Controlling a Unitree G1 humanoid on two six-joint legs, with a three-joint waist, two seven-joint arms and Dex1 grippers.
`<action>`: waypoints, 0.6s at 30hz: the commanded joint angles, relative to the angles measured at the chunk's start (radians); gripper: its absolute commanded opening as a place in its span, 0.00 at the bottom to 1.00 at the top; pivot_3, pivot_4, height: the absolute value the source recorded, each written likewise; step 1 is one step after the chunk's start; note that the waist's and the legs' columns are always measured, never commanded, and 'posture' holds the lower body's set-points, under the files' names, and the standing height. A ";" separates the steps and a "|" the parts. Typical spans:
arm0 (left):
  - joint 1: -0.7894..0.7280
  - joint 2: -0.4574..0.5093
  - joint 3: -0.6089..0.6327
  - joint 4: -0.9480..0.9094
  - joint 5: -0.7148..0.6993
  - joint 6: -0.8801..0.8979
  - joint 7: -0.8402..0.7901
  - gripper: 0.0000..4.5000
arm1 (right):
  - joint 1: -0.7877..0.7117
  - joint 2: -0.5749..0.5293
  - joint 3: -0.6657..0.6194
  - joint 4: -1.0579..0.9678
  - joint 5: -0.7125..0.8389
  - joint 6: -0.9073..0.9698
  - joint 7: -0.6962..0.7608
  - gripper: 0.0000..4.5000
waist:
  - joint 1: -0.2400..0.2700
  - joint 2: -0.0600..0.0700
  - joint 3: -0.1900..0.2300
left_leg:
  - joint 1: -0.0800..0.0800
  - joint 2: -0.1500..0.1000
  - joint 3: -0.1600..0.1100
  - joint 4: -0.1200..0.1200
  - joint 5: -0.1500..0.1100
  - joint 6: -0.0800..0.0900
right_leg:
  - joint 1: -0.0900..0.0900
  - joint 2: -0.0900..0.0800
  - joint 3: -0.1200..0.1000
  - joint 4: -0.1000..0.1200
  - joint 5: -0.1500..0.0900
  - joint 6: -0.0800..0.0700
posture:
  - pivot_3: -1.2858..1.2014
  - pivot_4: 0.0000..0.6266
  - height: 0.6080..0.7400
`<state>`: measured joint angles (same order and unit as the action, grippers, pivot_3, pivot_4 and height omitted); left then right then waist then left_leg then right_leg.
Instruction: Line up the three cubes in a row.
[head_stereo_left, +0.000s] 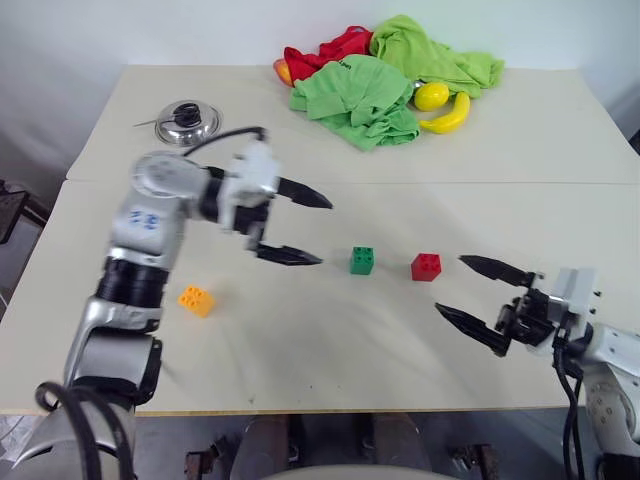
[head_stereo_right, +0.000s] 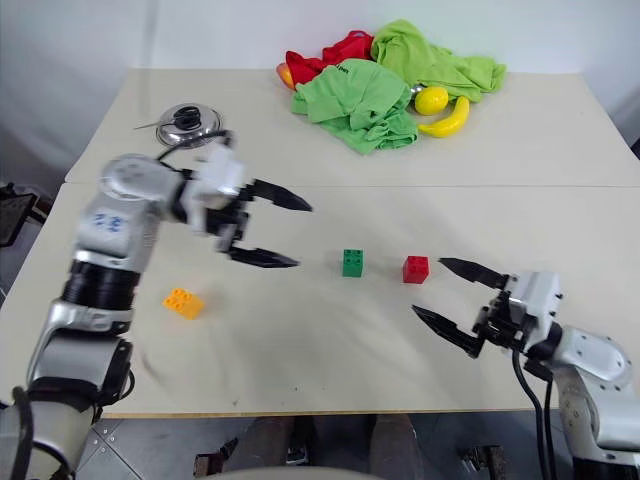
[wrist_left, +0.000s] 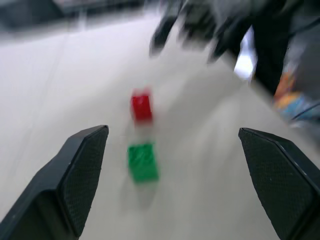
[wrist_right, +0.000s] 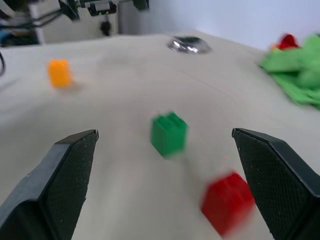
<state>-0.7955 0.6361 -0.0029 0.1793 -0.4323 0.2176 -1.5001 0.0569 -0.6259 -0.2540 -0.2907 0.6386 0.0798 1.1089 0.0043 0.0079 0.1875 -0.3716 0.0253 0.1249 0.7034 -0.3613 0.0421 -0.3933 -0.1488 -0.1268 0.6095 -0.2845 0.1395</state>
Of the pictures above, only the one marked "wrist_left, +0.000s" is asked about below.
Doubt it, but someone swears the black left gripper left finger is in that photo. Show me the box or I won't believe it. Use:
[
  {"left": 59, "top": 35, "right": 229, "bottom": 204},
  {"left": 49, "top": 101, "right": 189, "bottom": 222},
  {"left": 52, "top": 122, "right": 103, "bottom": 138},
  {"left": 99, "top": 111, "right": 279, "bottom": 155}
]
[{"left": 0, "top": 124, "right": 110, "bottom": 240}]

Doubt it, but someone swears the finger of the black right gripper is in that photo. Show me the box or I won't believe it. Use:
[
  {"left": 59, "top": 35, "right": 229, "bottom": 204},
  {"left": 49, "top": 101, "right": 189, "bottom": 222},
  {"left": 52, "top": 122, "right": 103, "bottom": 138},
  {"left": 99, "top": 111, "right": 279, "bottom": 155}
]
[
  {"left": 206, "top": 12, "right": 252, "bottom": 65},
  {"left": 148, "top": 4, "right": 185, "bottom": 57}
]

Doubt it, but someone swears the colourful printed object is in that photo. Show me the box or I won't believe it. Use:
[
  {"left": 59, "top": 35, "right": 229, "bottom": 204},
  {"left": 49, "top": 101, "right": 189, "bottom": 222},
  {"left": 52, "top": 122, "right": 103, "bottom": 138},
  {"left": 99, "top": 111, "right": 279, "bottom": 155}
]
[{"left": 271, "top": 71, "right": 320, "bottom": 127}]

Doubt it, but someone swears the red cube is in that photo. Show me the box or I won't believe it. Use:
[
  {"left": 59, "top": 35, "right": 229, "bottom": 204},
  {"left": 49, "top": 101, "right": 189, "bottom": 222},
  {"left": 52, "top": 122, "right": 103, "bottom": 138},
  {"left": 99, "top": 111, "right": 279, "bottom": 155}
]
[{"left": 129, "top": 86, "right": 154, "bottom": 124}]

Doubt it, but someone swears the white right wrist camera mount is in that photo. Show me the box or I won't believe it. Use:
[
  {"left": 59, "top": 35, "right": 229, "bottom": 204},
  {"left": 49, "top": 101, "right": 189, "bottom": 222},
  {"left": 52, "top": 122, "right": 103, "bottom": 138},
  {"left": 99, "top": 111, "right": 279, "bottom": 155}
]
[{"left": 233, "top": 25, "right": 259, "bottom": 81}]

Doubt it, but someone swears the green cube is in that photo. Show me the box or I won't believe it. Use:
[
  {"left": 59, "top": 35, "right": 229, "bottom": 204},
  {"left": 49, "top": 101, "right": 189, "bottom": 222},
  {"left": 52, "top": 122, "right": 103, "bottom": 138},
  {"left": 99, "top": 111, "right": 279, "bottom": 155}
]
[{"left": 126, "top": 142, "right": 160, "bottom": 183}]

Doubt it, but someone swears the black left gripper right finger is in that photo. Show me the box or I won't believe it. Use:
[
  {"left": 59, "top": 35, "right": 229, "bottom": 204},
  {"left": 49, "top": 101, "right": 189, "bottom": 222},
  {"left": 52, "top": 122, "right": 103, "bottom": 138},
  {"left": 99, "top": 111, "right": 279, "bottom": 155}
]
[{"left": 238, "top": 127, "right": 320, "bottom": 240}]

